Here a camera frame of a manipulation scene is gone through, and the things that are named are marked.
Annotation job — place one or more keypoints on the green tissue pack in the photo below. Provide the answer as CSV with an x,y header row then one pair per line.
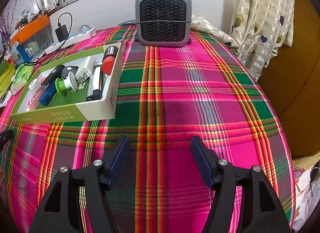
x,y
21,77

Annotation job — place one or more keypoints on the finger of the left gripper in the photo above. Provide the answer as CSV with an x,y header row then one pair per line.
x,y
5,136

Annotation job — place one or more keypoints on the green white suction knob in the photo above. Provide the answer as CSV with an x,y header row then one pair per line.
x,y
64,85

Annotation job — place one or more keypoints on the green cardboard box tray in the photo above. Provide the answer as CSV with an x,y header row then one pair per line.
x,y
73,106

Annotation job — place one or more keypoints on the small white round bottle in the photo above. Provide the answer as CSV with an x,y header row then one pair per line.
x,y
34,86

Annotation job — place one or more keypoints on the brown bottle red cap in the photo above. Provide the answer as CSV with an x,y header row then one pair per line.
x,y
109,59

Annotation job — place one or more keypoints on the grey portable fan heater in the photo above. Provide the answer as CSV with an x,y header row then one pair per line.
x,y
163,23

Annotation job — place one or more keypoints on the blue white carton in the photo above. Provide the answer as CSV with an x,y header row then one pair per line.
x,y
18,53

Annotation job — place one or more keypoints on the orange lid storage bin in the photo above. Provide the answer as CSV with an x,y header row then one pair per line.
x,y
35,37

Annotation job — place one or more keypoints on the yellow green box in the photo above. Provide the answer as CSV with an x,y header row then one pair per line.
x,y
7,73

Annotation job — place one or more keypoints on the cream patterned curtain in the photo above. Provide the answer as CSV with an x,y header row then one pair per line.
x,y
258,29

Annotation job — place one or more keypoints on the black rectangular device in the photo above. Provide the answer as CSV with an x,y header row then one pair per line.
x,y
55,73

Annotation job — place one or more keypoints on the white blue power strip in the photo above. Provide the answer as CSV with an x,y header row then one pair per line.
x,y
79,37

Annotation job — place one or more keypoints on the blue usb stick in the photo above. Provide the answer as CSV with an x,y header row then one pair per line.
x,y
48,94

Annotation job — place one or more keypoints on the plaid pink green tablecloth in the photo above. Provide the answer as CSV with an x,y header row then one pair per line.
x,y
165,97

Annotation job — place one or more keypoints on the pink hair claw clip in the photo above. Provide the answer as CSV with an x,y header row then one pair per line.
x,y
34,101

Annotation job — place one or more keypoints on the white wall charger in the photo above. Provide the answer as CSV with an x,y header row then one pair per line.
x,y
85,69

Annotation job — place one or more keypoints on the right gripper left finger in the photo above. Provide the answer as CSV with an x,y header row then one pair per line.
x,y
59,209

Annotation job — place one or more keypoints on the black power adapter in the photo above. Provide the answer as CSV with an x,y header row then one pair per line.
x,y
62,33

